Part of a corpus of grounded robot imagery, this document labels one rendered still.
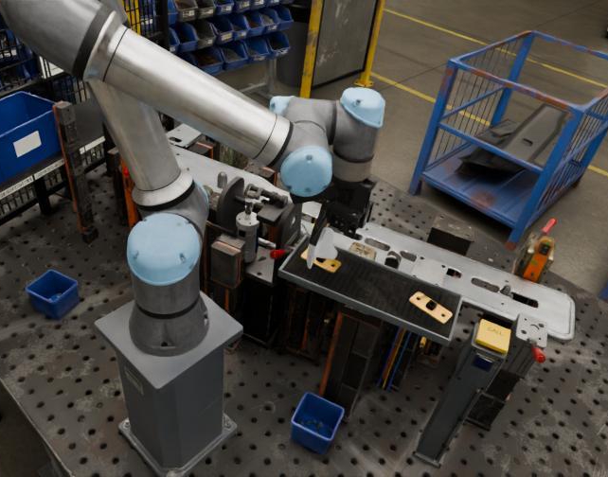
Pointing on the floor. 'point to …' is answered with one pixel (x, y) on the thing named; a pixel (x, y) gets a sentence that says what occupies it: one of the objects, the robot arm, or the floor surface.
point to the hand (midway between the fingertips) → (324, 248)
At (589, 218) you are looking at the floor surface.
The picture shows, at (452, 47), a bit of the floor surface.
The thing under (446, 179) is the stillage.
